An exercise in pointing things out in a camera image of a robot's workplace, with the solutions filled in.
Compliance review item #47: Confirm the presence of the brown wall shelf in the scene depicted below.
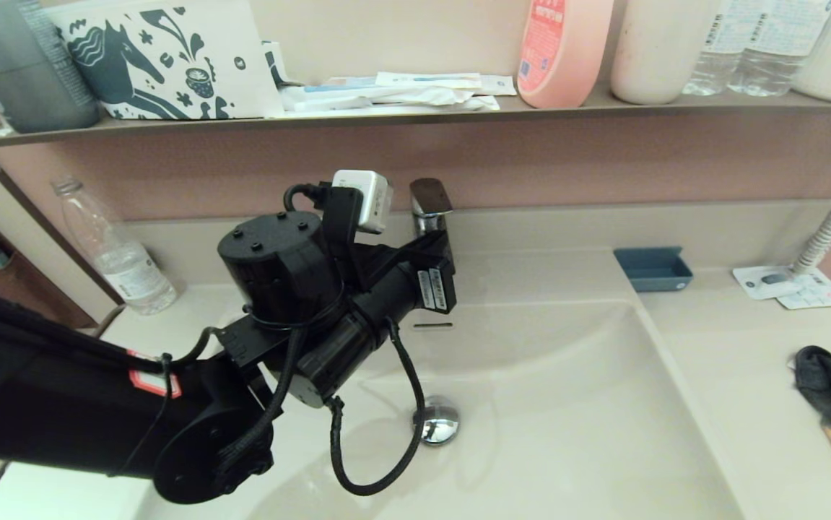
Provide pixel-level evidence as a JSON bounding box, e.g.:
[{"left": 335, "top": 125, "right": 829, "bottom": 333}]
[{"left": 0, "top": 88, "right": 831, "bottom": 151}]

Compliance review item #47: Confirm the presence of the white toothbrush packet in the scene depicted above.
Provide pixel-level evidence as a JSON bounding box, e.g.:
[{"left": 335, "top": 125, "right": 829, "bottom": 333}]
[{"left": 375, "top": 71, "right": 486, "bottom": 90}]

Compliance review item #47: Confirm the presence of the black braided cable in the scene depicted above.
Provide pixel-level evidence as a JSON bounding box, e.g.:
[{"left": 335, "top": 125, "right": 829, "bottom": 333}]
[{"left": 327, "top": 318, "right": 427, "bottom": 497}]

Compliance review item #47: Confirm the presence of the white instruction leaflet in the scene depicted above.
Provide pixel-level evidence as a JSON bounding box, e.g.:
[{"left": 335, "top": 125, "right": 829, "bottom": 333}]
[{"left": 776, "top": 271, "right": 831, "bottom": 311}]

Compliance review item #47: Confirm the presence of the dark grey bottle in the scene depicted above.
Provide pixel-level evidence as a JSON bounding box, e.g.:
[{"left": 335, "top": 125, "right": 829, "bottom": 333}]
[{"left": 0, "top": 0, "right": 102, "bottom": 134}]

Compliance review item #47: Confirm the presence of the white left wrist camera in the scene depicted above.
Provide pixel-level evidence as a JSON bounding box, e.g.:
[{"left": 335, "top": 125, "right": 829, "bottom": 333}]
[{"left": 332, "top": 170, "right": 393, "bottom": 234}]

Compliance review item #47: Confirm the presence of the brown hanging pouch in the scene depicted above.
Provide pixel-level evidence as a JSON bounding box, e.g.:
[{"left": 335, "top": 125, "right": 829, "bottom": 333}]
[{"left": 0, "top": 208, "right": 98, "bottom": 330}]

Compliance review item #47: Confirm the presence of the chrome faucet lever handle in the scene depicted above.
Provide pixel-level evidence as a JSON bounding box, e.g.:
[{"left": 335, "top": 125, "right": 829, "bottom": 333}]
[{"left": 410, "top": 178, "right": 454, "bottom": 217}]

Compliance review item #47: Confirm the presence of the white packet with blue stripe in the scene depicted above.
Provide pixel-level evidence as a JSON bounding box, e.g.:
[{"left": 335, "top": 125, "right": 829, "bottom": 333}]
[{"left": 303, "top": 77, "right": 387, "bottom": 95}]

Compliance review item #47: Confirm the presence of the crumpled white plastic wrapper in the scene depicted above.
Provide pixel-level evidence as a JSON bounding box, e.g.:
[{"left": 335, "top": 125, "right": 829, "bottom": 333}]
[{"left": 279, "top": 85, "right": 502, "bottom": 117}]

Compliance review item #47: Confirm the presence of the clear labelled water bottle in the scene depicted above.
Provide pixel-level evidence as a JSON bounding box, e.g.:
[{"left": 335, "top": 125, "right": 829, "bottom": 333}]
[
  {"left": 682, "top": 0, "right": 748, "bottom": 97},
  {"left": 726, "top": 0, "right": 831, "bottom": 98}
]

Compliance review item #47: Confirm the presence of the cream cylindrical cup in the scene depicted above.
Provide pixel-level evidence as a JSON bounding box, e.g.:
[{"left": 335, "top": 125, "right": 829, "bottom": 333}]
[{"left": 610, "top": 0, "right": 721, "bottom": 105}]

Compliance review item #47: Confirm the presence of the clear plastic water bottle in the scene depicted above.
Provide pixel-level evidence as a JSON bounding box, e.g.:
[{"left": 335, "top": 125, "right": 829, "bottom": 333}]
[{"left": 52, "top": 177, "right": 178, "bottom": 316}]

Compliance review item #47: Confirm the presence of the chrome sink drain stopper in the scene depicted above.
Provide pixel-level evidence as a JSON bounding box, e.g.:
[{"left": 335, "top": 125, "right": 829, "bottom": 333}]
[{"left": 415, "top": 396, "right": 461, "bottom": 446}]

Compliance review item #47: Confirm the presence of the white sachet with grey print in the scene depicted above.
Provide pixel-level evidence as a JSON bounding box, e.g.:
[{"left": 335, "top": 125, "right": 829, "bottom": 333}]
[{"left": 731, "top": 266, "right": 806, "bottom": 301}]

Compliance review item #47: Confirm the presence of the small white sachet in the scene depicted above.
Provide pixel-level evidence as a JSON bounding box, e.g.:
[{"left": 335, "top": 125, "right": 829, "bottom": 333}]
[{"left": 479, "top": 74, "right": 518, "bottom": 97}]

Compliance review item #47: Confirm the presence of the pink lotion bottle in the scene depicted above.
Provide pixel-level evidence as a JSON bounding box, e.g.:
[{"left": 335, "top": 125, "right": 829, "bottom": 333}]
[{"left": 516, "top": 0, "right": 614, "bottom": 109}]

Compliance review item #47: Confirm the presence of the blue plastic soap dish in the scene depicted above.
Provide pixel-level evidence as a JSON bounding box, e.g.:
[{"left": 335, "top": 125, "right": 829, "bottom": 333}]
[{"left": 613, "top": 247, "right": 694, "bottom": 293}]

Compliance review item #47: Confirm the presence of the small white patterned box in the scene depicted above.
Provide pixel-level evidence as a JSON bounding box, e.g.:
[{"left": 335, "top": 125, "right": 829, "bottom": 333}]
[{"left": 264, "top": 40, "right": 300, "bottom": 87}]

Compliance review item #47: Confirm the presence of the horse pattern white box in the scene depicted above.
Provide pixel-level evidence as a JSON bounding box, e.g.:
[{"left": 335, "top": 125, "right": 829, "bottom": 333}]
[{"left": 47, "top": 0, "right": 286, "bottom": 121}]

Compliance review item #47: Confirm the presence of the white ceramic sink basin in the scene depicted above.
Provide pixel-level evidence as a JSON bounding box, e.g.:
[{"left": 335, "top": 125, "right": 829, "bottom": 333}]
[{"left": 134, "top": 249, "right": 748, "bottom": 520}]

